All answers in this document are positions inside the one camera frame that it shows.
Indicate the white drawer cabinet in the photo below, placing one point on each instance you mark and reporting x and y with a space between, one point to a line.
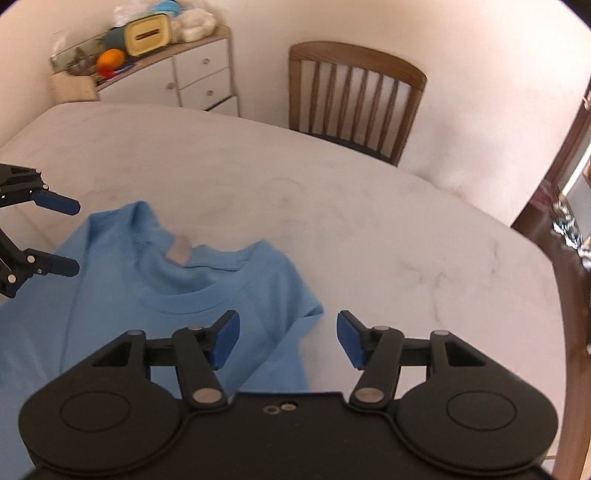
203 78

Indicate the wooden slat-back chair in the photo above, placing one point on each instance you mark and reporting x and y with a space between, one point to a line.
355 101

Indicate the cardboard box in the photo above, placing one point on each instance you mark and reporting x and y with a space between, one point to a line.
74 87

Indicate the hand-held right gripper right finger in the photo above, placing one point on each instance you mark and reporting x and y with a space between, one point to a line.
348 341

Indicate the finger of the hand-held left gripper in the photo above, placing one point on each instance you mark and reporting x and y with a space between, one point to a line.
57 202
55 264

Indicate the orange ball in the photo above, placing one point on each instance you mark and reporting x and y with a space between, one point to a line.
111 60

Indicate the cream yellow box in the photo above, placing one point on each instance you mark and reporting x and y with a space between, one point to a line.
147 34

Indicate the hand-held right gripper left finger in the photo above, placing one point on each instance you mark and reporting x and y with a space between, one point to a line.
226 337

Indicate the light blue t-shirt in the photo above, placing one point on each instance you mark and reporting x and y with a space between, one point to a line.
138 286

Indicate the white plastic bag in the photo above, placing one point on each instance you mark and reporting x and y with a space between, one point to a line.
194 23

